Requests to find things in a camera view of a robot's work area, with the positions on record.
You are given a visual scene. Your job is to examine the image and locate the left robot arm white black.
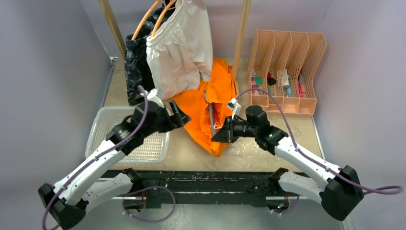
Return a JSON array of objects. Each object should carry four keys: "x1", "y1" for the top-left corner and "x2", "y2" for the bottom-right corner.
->
[{"x1": 38, "y1": 101, "x2": 191, "y2": 230}]

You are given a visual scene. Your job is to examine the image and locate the dark camouflage shorts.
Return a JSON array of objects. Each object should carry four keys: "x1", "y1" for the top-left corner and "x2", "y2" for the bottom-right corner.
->
[{"x1": 124, "y1": 4, "x2": 164, "y2": 106}]

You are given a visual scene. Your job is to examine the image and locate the wooden clothes rack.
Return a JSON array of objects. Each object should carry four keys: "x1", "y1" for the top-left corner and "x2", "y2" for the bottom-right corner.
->
[{"x1": 98, "y1": 0, "x2": 251, "y2": 94}]

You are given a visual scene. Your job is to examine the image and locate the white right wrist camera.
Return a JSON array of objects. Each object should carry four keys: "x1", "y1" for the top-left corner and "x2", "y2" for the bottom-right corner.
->
[{"x1": 226, "y1": 98, "x2": 241, "y2": 120}]

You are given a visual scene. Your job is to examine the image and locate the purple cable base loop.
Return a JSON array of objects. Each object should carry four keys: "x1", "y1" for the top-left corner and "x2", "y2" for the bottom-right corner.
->
[{"x1": 122, "y1": 185, "x2": 177, "y2": 223}]

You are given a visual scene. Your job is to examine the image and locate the grey-blue plastic hanger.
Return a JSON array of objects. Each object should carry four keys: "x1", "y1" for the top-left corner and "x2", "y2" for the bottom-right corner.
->
[{"x1": 203, "y1": 90, "x2": 217, "y2": 137}]

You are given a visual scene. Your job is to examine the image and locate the green small item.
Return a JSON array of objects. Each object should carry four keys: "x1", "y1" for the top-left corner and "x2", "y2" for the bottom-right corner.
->
[{"x1": 253, "y1": 77, "x2": 262, "y2": 85}]

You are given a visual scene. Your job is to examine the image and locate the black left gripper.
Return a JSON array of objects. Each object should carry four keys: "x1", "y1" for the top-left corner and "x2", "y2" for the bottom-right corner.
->
[{"x1": 143, "y1": 99, "x2": 190, "y2": 137}]

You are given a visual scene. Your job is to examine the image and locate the orange hanger right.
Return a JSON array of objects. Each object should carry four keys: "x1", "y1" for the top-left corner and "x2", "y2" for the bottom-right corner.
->
[{"x1": 150, "y1": 0, "x2": 176, "y2": 38}]

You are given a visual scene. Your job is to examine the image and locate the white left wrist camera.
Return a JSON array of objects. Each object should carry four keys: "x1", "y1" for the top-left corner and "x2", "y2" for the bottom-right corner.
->
[{"x1": 147, "y1": 89, "x2": 165, "y2": 108}]

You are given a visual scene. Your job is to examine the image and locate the orange shorts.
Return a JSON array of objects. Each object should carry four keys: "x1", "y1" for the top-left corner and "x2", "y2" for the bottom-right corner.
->
[{"x1": 171, "y1": 57, "x2": 236, "y2": 157}]

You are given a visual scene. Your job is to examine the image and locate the white plastic basket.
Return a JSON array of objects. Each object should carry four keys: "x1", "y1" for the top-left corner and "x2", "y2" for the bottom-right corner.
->
[{"x1": 85, "y1": 106, "x2": 169, "y2": 163}]

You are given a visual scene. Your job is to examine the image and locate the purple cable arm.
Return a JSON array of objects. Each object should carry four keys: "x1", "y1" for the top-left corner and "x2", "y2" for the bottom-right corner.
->
[
  {"x1": 42, "y1": 85, "x2": 150, "y2": 230},
  {"x1": 235, "y1": 88, "x2": 404, "y2": 196}
]

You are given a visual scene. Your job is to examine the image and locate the orange hanger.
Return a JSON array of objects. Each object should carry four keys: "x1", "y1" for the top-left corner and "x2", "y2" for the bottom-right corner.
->
[
  {"x1": 131, "y1": 0, "x2": 161, "y2": 40},
  {"x1": 150, "y1": 0, "x2": 176, "y2": 38}
]

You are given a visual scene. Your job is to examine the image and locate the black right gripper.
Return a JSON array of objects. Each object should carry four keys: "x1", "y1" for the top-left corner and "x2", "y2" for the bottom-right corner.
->
[{"x1": 212, "y1": 116, "x2": 259, "y2": 144}]

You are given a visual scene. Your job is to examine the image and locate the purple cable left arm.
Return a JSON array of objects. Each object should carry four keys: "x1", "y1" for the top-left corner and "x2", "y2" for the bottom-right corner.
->
[{"x1": 42, "y1": 85, "x2": 150, "y2": 230}]

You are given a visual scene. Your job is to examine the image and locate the white shorts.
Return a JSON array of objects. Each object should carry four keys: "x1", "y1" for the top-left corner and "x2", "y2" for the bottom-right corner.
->
[{"x1": 146, "y1": 0, "x2": 214, "y2": 100}]

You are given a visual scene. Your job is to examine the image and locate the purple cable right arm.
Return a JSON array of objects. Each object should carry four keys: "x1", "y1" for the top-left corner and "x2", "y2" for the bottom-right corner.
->
[{"x1": 235, "y1": 88, "x2": 404, "y2": 196}]

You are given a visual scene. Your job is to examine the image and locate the pink plastic file organizer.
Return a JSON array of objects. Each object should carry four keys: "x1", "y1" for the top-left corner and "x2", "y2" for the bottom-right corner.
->
[{"x1": 247, "y1": 30, "x2": 327, "y2": 117}]

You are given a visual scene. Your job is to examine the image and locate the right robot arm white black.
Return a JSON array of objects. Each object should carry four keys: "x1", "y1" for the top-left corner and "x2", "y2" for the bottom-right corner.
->
[{"x1": 212, "y1": 102, "x2": 364, "y2": 221}]

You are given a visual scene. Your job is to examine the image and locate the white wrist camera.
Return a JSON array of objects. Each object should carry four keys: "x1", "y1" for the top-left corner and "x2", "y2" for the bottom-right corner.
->
[
  {"x1": 147, "y1": 89, "x2": 165, "y2": 108},
  {"x1": 226, "y1": 98, "x2": 241, "y2": 120}
]

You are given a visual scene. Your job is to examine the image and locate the pink small bottle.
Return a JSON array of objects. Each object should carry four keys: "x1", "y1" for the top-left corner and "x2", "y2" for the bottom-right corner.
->
[{"x1": 251, "y1": 80, "x2": 260, "y2": 95}]

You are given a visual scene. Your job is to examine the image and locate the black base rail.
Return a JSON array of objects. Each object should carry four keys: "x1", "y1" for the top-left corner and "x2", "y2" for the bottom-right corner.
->
[{"x1": 130, "y1": 171, "x2": 285, "y2": 208}]

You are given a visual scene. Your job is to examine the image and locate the orange hanger left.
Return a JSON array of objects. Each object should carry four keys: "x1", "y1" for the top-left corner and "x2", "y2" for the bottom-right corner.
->
[{"x1": 131, "y1": 0, "x2": 161, "y2": 40}]

